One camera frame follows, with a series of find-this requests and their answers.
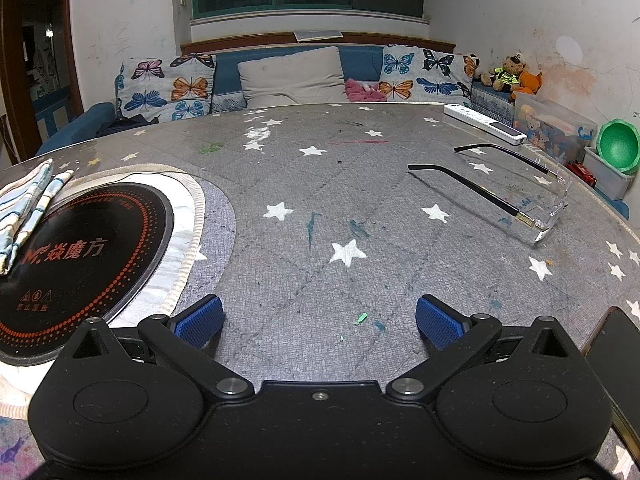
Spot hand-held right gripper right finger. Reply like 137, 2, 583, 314
386, 294, 569, 403

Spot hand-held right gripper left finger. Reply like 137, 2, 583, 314
71, 294, 253, 402

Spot blue and white striped shirt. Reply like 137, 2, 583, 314
0, 157, 75, 276

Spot black round induction cooktop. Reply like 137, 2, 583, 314
0, 172, 207, 406

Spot rimless eyeglasses with black temples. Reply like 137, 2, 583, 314
407, 142, 571, 246

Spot grey star print tablecloth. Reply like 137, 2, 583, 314
0, 102, 640, 480

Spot black smartphone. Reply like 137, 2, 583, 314
582, 306, 640, 456

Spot white remote control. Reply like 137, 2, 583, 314
444, 103, 528, 146

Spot red toy truck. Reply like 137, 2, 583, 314
565, 161, 598, 188

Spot dark cloth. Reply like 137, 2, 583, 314
96, 114, 161, 137

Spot white plastic bin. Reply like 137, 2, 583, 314
582, 146, 637, 202

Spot clear plastic toy box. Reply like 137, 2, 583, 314
512, 91, 599, 166

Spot butterfly print cushion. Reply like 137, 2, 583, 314
116, 53, 218, 123
378, 44, 476, 103

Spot pink cloth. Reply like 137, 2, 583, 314
345, 78, 387, 104

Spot blue cabinet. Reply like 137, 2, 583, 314
32, 94, 73, 147

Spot green plastic bowl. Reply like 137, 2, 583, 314
598, 119, 640, 176

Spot brown teddy bear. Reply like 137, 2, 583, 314
480, 51, 528, 93

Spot orange plush toy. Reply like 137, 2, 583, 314
510, 71, 543, 101

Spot grey pillow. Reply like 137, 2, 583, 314
237, 46, 347, 109

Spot blue sofa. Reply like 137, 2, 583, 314
35, 42, 631, 221

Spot book on window ledge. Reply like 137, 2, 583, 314
292, 30, 344, 42

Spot wooden door frame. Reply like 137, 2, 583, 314
0, 0, 83, 171

